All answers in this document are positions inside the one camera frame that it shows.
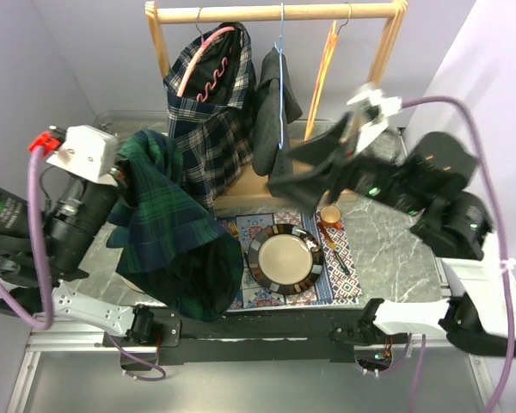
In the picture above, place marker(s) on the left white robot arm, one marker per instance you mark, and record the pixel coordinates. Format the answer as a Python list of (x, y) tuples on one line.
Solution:
[(131, 323)]

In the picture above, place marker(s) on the patterned placemat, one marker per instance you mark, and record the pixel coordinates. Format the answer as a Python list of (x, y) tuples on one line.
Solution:
[(332, 288)]

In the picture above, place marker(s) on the blue wire hanger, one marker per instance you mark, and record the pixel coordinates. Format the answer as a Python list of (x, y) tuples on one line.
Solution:
[(279, 48)]

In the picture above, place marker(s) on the pink clothes hanger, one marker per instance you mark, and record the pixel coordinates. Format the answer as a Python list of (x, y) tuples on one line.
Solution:
[(203, 75)]

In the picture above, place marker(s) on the grey dotted garment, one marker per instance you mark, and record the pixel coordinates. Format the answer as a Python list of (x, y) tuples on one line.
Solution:
[(268, 160)]

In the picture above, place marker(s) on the orange clothes hanger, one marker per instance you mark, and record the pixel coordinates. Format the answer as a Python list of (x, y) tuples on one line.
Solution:
[(327, 55)]

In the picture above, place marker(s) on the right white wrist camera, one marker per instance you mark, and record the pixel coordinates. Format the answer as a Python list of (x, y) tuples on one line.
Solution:
[(372, 109)]

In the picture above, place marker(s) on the dark handled knife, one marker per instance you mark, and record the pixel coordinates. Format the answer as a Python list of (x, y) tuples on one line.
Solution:
[(332, 245)]

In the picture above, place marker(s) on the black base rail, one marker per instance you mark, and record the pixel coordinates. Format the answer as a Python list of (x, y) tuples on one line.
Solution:
[(281, 334)]

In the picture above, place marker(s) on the dark rimmed beige plate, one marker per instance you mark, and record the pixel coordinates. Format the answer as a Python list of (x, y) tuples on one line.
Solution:
[(285, 259)]

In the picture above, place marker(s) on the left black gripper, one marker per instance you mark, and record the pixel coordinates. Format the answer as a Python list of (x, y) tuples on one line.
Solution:
[(124, 170)]

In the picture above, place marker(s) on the cream floral plate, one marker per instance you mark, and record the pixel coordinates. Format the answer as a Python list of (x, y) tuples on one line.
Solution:
[(132, 286)]

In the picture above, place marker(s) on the navy beige plaid skirt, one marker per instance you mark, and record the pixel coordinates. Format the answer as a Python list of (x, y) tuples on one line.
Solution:
[(214, 137)]

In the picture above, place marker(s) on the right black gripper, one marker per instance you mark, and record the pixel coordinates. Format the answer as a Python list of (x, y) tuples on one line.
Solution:
[(319, 151)]

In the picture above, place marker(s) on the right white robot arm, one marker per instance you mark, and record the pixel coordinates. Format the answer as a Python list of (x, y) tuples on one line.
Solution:
[(430, 184)]

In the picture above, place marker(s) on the green plaid skirt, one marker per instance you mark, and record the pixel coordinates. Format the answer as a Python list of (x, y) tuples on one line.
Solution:
[(171, 247)]

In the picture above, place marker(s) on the wooden clothes rack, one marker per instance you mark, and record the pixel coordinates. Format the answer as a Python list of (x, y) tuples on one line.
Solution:
[(246, 192)]

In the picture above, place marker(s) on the small orange cup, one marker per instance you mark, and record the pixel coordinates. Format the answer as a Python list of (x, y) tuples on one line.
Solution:
[(330, 217)]

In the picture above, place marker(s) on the gold fork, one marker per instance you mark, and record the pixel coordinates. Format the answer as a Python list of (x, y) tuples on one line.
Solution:
[(233, 230)]

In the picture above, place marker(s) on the clear plastic bin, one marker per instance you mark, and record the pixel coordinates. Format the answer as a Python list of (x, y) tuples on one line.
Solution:
[(124, 123)]

